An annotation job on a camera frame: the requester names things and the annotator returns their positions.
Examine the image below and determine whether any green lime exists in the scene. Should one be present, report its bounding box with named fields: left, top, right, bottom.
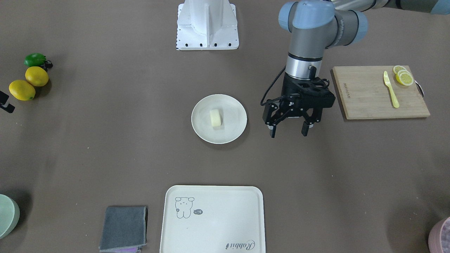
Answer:
left=24, top=53, right=47, bottom=67

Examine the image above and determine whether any lemon slice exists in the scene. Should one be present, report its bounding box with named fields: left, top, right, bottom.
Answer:
left=396, top=70, right=415, bottom=86
left=393, top=65, right=407, bottom=74

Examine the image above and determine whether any cream rabbit tray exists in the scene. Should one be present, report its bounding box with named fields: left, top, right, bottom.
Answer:
left=160, top=185, right=266, bottom=253

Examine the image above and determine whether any grey folded cloth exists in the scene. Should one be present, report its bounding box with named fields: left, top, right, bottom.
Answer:
left=99, top=206, right=147, bottom=253

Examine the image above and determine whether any mint green bowl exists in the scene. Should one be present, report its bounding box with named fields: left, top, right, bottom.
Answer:
left=0, top=194, right=20, bottom=239

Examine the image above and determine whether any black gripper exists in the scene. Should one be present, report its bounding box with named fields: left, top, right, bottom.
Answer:
left=263, top=74, right=336, bottom=138

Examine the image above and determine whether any white bun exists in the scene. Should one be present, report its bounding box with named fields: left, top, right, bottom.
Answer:
left=210, top=109, right=223, bottom=128

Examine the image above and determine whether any white round plate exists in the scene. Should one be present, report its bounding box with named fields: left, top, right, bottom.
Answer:
left=191, top=94, right=248, bottom=144

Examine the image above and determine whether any wooden cutting board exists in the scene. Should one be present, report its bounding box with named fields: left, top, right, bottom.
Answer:
left=331, top=66, right=430, bottom=120

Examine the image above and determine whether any yellow plastic knife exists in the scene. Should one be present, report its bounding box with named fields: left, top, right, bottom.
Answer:
left=383, top=71, right=400, bottom=109

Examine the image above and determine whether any yellow lemon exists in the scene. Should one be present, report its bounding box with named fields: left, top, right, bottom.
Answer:
left=9, top=80, right=36, bottom=101
left=25, top=67, right=49, bottom=87

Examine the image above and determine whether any pink bowl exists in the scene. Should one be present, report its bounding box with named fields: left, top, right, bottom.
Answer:
left=428, top=217, right=450, bottom=253

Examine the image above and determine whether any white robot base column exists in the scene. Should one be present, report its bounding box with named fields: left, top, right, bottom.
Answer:
left=176, top=0, right=239, bottom=50

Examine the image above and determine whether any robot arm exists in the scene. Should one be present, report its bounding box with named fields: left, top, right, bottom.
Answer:
left=260, top=0, right=450, bottom=138

